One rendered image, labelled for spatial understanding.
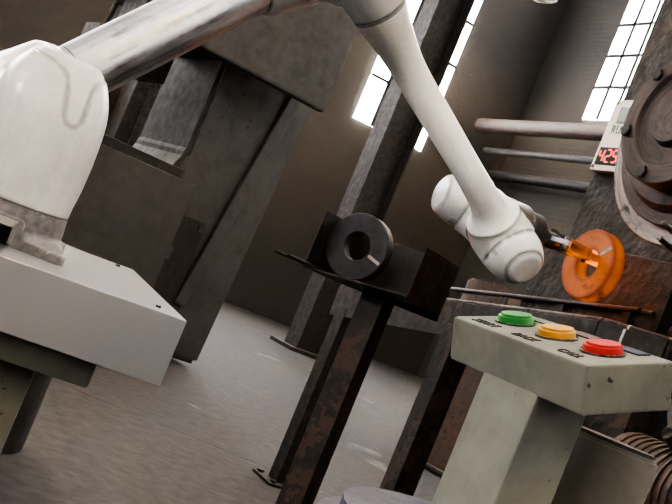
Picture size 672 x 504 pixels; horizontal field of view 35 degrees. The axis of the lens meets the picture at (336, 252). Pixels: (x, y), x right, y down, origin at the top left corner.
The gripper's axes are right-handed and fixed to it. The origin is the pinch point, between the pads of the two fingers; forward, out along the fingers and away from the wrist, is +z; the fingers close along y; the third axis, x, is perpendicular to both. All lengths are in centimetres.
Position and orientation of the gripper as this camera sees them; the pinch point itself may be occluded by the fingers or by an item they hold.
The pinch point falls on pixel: (594, 258)
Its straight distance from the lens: 232.3
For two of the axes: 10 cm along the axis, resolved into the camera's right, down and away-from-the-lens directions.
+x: 3.4, -9.4, 0.2
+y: 4.3, 1.4, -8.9
